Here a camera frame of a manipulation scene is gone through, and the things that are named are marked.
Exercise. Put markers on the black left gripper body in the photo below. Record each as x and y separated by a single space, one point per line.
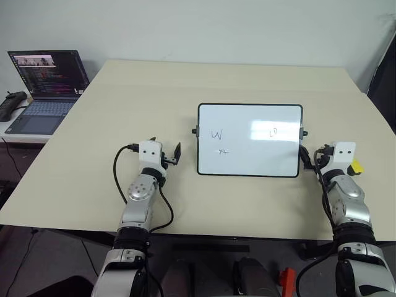
168 161

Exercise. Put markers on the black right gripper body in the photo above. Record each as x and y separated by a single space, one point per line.
316 165

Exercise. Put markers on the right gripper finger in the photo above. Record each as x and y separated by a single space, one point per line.
304 154

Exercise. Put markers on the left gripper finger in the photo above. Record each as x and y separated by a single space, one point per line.
153 140
177 154

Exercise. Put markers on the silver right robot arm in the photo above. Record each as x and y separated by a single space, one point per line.
349 198

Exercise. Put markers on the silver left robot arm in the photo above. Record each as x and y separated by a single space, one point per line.
139 192

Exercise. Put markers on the yellow and black sponge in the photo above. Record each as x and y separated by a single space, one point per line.
358 167

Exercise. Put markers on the black-framed whiteboard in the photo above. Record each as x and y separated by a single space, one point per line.
247 139

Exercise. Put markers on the black bar under table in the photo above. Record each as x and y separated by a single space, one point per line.
210 249

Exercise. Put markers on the black backdrop panel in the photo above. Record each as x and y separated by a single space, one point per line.
385 92

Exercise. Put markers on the red plastic clamp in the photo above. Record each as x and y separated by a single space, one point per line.
287 277

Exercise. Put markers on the open laptop computer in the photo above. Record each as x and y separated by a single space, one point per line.
46 92

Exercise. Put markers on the black rounded shape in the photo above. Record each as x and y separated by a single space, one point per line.
253 278

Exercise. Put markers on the black handheld device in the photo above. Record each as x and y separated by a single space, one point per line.
9 106

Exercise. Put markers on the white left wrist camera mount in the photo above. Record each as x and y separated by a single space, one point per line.
150 156

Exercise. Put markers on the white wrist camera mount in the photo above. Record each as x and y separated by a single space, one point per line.
344 153
150 156

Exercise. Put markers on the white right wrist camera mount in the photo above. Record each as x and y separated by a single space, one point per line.
344 153

